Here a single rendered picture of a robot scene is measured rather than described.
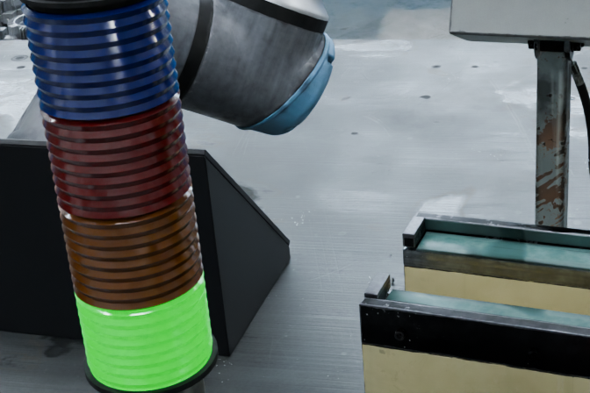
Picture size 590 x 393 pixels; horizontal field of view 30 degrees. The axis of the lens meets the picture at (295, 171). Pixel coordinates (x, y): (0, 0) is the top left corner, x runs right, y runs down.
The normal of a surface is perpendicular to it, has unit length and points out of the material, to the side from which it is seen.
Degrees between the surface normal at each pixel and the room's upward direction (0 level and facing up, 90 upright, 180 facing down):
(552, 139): 90
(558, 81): 90
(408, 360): 90
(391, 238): 0
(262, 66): 82
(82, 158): 66
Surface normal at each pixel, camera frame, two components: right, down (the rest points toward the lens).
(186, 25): 0.42, -0.17
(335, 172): -0.08, -0.91
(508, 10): -0.37, 0.02
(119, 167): 0.15, -0.02
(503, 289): -0.37, 0.41
